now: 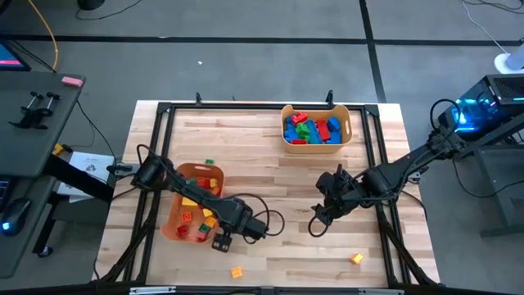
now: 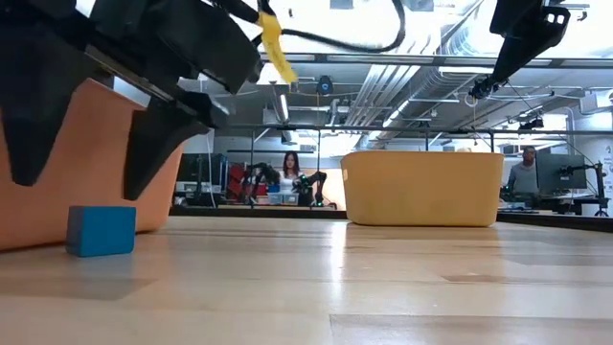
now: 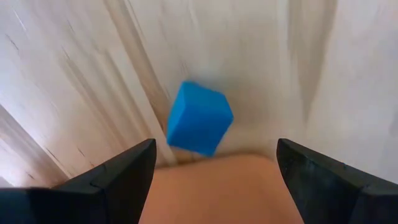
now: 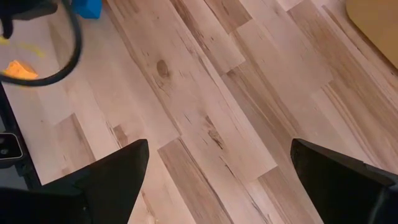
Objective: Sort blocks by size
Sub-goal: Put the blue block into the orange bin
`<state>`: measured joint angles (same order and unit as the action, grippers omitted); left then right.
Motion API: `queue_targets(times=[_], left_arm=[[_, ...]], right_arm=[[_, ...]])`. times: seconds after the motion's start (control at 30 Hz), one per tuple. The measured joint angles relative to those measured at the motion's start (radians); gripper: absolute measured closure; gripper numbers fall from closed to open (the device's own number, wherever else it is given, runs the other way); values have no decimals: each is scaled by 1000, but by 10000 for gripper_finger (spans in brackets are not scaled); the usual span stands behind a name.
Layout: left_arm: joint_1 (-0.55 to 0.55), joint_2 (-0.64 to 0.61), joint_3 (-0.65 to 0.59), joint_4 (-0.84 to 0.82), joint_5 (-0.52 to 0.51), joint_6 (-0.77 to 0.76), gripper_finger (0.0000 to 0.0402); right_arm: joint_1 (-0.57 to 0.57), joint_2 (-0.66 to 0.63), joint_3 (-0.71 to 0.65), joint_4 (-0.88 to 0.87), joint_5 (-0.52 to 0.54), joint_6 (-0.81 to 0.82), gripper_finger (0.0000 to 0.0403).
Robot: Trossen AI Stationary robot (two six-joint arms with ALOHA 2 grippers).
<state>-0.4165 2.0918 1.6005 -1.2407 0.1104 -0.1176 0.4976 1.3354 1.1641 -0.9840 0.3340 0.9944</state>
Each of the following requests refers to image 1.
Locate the desk computer monitor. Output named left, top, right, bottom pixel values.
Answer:
left=0, top=39, right=32, bottom=73

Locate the orange plastic bin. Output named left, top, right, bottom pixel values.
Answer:
left=161, top=162, right=225, bottom=244

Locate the computer tower with lights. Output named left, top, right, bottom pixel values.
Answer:
left=436, top=73, right=524, bottom=143

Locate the yellow plastic bin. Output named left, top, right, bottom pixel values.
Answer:
left=280, top=104, right=354, bottom=155

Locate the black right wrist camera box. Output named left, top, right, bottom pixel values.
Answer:
left=312, top=202, right=335, bottom=225

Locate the yellow floor cable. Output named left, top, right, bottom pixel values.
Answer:
left=26, top=0, right=60, bottom=74

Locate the yellow black small device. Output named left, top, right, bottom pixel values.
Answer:
left=52, top=143, right=74, bottom=159

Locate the black desk support bar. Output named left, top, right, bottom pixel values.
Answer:
left=43, top=153, right=115, bottom=204

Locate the backlit keyboard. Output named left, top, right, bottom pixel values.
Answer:
left=0, top=179, right=12, bottom=209

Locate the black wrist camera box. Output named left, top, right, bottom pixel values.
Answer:
left=242, top=216, right=268, bottom=243
left=312, top=202, right=335, bottom=225

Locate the grey equipment stand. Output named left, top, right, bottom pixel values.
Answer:
left=458, top=118, right=524, bottom=238

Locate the white tower fan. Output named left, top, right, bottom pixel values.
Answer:
left=493, top=39, right=524, bottom=75

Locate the black computer mouse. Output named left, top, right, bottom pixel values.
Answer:
left=0, top=197, right=32, bottom=238

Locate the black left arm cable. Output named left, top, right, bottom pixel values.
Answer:
left=228, top=192, right=286, bottom=247

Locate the black aluminium table frame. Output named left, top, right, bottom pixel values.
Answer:
left=97, top=90, right=441, bottom=295

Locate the dark grey side desk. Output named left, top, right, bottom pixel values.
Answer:
left=0, top=71, right=86, bottom=279

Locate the black round stand base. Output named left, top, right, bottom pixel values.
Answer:
left=76, top=0, right=106, bottom=11

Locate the black desk cable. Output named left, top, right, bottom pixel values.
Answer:
left=75, top=99, right=124, bottom=161

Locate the white floor cable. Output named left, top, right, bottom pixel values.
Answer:
left=460, top=0, right=524, bottom=54

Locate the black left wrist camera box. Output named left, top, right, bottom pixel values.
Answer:
left=242, top=216, right=268, bottom=243

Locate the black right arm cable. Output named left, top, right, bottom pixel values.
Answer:
left=307, top=212, right=331, bottom=238

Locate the white paper sheet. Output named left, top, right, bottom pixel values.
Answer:
left=56, top=150, right=116, bottom=205

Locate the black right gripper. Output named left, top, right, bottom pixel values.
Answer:
left=315, top=163, right=362, bottom=219

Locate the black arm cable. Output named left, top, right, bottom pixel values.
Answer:
left=228, top=192, right=286, bottom=247
left=307, top=212, right=331, bottom=238

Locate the pink eraser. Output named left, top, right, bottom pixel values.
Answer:
left=61, top=75, right=85, bottom=89

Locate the black floor cable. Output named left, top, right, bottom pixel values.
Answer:
left=75, top=0, right=145, bottom=21

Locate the black clamp tool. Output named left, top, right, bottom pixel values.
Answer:
left=7, top=91, right=62, bottom=131

